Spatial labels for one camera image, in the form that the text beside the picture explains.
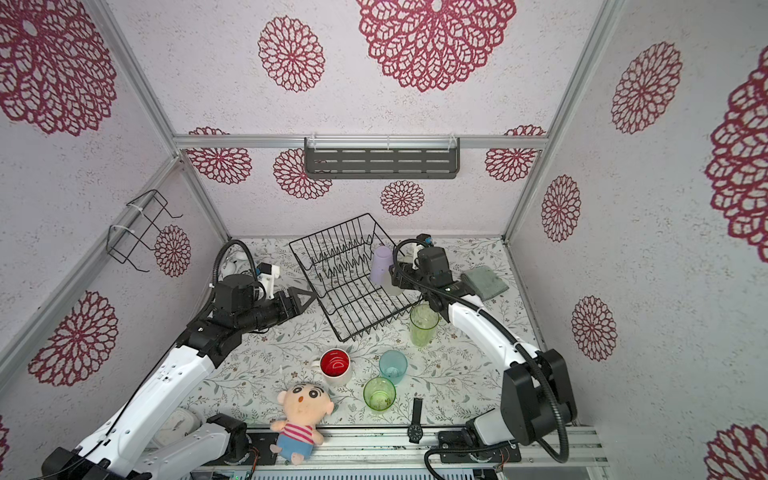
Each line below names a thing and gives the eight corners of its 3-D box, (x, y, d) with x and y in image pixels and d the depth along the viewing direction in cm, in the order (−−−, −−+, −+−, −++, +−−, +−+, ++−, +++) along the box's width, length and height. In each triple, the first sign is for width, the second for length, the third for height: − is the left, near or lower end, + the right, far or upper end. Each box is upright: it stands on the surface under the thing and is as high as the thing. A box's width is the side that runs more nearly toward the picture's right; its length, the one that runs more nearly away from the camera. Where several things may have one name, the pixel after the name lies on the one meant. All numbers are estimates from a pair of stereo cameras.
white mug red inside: (314, 387, 86) (308, 376, 79) (318, 360, 91) (313, 348, 84) (349, 387, 86) (346, 376, 79) (351, 360, 91) (348, 348, 84)
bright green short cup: (364, 411, 82) (362, 402, 75) (365, 387, 86) (364, 376, 79) (395, 411, 82) (396, 402, 75) (394, 387, 86) (396, 376, 79)
